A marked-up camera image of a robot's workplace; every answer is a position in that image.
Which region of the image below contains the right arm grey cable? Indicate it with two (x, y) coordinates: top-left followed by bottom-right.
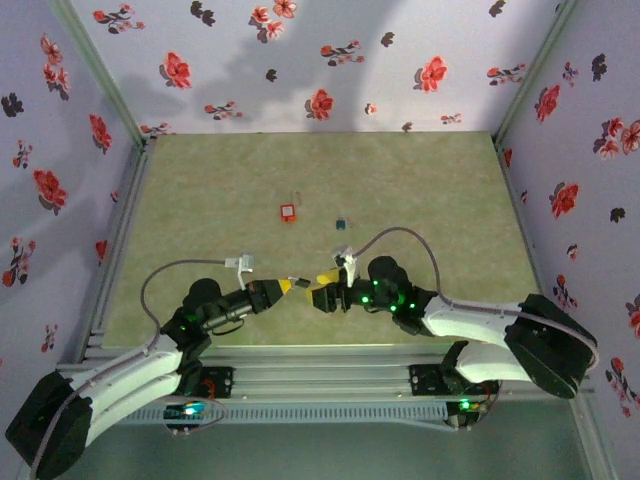
(352, 227), (600, 431)

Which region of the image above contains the grey slotted cable duct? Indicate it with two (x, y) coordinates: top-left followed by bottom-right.
(119, 403), (449, 426)

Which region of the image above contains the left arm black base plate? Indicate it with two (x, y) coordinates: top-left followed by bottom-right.
(197, 366), (235, 400)

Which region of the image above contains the grey metal corner post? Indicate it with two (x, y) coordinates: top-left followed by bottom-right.
(49, 0), (154, 149)
(492, 0), (581, 144)

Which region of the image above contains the red padlock with label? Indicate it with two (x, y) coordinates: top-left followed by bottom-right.
(278, 189), (305, 224)

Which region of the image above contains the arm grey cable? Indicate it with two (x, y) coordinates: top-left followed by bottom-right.
(352, 227), (600, 431)
(27, 257), (231, 480)

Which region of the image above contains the left arm grey cable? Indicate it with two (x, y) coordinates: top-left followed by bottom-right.
(27, 257), (231, 480)

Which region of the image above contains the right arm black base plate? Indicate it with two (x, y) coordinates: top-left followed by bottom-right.
(408, 363), (500, 399)

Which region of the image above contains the aluminium rail frame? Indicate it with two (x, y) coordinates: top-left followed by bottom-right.
(54, 344), (596, 401)

